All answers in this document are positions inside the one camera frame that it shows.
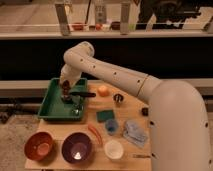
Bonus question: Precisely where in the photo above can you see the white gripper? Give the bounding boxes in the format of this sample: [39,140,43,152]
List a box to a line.
[59,66,80,87]

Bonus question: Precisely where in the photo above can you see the dark red grape bunch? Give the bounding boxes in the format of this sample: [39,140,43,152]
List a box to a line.
[61,80,71,97]

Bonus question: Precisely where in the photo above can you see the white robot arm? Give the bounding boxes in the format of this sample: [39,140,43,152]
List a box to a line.
[60,41,213,171]

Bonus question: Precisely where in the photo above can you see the purple bowl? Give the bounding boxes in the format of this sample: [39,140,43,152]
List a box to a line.
[62,132,93,164]

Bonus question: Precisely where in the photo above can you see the red bowl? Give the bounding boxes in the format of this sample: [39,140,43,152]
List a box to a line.
[24,132,54,161]

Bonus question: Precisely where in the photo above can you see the green plastic tray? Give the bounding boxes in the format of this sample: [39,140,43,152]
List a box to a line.
[38,78,86,121]

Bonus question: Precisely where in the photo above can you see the orange fruit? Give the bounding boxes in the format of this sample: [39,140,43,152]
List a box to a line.
[97,85,109,97]

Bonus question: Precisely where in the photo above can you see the green sponge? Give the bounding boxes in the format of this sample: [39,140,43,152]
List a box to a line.
[96,110,115,122]

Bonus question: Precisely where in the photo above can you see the small metal cup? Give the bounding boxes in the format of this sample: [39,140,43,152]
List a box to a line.
[113,93,124,106]

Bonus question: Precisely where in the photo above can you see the orange carrot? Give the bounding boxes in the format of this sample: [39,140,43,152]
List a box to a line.
[88,124,103,146]

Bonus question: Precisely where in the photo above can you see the blue plastic cup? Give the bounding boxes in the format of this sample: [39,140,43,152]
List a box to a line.
[105,119,119,135]

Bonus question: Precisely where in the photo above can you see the wooden table board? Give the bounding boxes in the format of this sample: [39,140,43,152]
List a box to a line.
[25,84,151,171]

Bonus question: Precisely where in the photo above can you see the black rectangular block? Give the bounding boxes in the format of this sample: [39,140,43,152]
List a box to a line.
[142,107,149,116]

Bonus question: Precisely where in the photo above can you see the light blue cloth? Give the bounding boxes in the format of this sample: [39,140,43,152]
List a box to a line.
[123,120,148,148]

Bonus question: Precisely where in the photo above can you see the black handled utensil in tray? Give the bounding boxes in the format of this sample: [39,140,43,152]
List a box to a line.
[61,92,96,103]

